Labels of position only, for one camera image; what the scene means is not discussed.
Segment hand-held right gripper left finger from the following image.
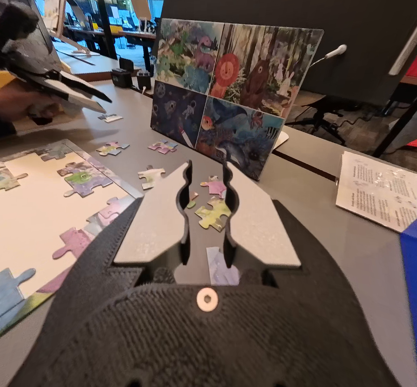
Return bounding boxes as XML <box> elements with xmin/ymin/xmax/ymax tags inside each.
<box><xmin>113</xmin><ymin>161</ymin><xmax>193</xmax><ymax>268</ymax></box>

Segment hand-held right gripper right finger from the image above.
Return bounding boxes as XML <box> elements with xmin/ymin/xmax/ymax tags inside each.
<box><xmin>223</xmin><ymin>161</ymin><xmax>302</xmax><ymax>269</ymax></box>

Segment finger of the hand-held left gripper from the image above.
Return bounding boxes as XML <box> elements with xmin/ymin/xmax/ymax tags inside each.
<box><xmin>59</xmin><ymin>71</ymin><xmax>113</xmax><ymax>103</ymax></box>
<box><xmin>42</xmin><ymin>79</ymin><xmax>107</xmax><ymax>115</ymax></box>

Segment yellow green pink puzzle piece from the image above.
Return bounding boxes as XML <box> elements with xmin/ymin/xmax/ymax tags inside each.
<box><xmin>96</xmin><ymin>142</ymin><xmax>130</xmax><ymax>156</ymax></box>

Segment blue winged corner puzzle piece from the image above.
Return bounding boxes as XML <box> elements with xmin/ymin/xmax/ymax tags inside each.
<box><xmin>41</xmin><ymin>150</ymin><xmax>75</xmax><ymax>162</ymax></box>

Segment dinosaur puzzle board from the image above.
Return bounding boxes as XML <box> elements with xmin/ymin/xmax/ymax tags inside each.
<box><xmin>0</xmin><ymin>139</ymin><xmax>144</xmax><ymax>336</ymax></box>

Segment person's left hand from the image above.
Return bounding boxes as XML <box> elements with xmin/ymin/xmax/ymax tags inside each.
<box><xmin>0</xmin><ymin>82</ymin><xmax>66</xmax><ymax>124</ymax></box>

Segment yellow box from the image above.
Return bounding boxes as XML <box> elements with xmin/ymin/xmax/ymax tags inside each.
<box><xmin>0</xmin><ymin>69</ymin><xmax>17</xmax><ymax>89</ymax></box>

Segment white neighbouring desk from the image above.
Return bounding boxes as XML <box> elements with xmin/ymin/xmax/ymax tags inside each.
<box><xmin>52</xmin><ymin>40</ymin><xmax>132</xmax><ymax>82</ymax></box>

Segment dark grey charger box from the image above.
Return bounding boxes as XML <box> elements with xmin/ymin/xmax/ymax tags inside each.
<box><xmin>111</xmin><ymin>68</ymin><xmax>133</xmax><ymax>89</ymax></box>

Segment pink lavender puzzle piece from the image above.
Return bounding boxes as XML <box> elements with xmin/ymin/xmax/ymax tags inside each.
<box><xmin>98</xmin><ymin>196</ymin><xmax>137</xmax><ymax>220</ymax></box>

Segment grey blue puzzle piece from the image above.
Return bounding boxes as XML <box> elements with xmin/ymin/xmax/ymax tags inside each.
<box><xmin>85</xmin><ymin>213</ymin><xmax>113</xmax><ymax>235</ymax></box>

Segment scattered loose puzzle pieces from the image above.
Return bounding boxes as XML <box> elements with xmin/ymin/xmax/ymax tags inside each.
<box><xmin>137</xmin><ymin>165</ymin><xmax>232</xmax><ymax>233</ymax></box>

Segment pink dinosaur puzzle piece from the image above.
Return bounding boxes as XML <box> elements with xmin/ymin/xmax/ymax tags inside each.
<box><xmin>52</xmin><ymin>227</ymin><xmax>96</xmax><ymax>260</ymax></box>

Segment long wooden desk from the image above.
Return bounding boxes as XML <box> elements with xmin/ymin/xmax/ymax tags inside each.
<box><xmin>65</xmin><ymin>25</ymin><xmax>157</xmax><ymax>42</ymax></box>

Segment purple green head puzzle piece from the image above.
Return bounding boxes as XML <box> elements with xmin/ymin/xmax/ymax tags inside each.
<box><xmin>63</xmin><ymin>170</ymin><xmax>113</xmax><ymax>198</ymax></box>

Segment purple blue yellow puzzle piece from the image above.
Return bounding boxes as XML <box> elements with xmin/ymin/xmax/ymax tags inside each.
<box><xmin>148</xmin><ymin>140</ymin><xmax>179</xmax><ymax>155</ymax></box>

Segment white stand foot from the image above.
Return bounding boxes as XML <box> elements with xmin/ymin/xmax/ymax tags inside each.
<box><xmin>272</xmin><ymin>131</ymin><xmax>290</xmax><ymax>150</ymax></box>

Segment teal dinosaur eye puzzle piece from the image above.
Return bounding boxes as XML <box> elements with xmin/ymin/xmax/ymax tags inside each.
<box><xmin>0</xmin><ymin>168</ymin><xmax>29</xmax><ymax>192</ymax></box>

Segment printed instruction sheet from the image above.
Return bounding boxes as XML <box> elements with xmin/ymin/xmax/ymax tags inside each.
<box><xmin>336</xmin><ymin>151</ymin><xmax>417</xmax><ymax>233</ymax></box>

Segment black office chair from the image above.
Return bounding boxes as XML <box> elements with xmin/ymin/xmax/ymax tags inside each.
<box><xmin>286</xmin><ymin>93</ymin><xmax>346</xmax><ymax>147</ymax></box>

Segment illustrated puzzle box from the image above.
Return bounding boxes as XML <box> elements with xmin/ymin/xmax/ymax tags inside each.
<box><xmin>151</xmin><ymin>18</ymin><xmax>324</xmax><ymax>182</ymax></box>

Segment blue box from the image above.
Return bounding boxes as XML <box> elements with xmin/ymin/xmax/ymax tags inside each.
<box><xmin>400</xmin><ymin>219</ymin><xmax>417</xmax><ymax>329</ymax></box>

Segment plain blue corner puzzle piece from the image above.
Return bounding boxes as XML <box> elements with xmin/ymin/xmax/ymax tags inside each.
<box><xmin>0</xmin><ymin>267</ymin><xmax>36</xmax><ymax>319</ymax></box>

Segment black desk leg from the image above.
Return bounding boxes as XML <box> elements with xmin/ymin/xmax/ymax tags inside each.
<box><xmin>373</xmin><ymin>96</ymin><xmax>417</xmax><ymax>158</ymax></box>

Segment grey metal bar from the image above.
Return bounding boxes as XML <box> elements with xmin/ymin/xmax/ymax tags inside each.
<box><xmin>388</xmin><ymin>25</ymin><xmax>417</xmax><ymax>76</ymax></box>

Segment black coiled cable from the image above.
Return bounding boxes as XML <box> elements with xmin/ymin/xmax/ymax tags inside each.
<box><xmin>337</xmin><ymin>115</ymin><xmax>367</xmax><ymax>128</ymax></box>

